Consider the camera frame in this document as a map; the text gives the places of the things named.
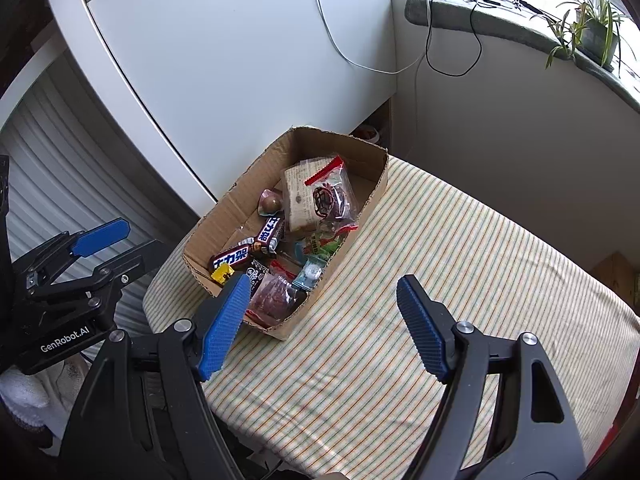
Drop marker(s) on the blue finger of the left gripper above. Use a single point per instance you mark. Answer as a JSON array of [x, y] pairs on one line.
[[99, 238], [130, 265]]

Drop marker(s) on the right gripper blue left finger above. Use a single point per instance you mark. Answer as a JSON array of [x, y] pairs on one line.
[[141, 413]]

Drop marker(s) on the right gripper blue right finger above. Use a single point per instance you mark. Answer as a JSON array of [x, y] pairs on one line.
[[533, 433]]

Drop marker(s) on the yellow candy packet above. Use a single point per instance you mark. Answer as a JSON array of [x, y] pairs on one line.
[[222, 274]]

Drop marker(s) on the snickers bar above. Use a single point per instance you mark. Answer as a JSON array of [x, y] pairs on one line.
[[237, 257], [268, 238]]

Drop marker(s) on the black patterned candy packet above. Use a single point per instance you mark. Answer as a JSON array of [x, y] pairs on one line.
[[256, 272]]

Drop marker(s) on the red clear snack bag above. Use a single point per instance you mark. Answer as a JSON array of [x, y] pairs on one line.
[[275, 300]]

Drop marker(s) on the bread loaf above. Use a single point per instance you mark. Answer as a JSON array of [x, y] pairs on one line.
[[298, 199]]

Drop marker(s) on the green mint candy packet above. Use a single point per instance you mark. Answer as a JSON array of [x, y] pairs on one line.
[[310, 274]]

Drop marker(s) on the red blue cartoon packet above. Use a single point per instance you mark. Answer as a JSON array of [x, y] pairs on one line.
[[321, 244]]

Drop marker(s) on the red clear dried fruit bag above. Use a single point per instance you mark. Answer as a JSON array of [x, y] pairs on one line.
[[333, 198]]

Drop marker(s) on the yellow ball candy wrapper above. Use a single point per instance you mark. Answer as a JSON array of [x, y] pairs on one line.
[[270, 203]]

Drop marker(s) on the white gloved hand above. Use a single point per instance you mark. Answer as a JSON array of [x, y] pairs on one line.
[[25, 397]]

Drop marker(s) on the striped tablecloth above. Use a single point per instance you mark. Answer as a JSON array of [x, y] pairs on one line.
[[392, 327]]

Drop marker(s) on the brown cardboard box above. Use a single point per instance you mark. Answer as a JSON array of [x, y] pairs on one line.
[[234, 219]]

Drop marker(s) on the white cabinet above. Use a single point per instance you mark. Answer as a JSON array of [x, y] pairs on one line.
[[150, 109]]

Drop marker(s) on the potted spider plant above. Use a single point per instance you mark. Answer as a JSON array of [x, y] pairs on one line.
[[599, 29]]

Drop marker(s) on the grey window sill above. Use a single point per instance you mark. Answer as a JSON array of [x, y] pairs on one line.
[[451, 16]]

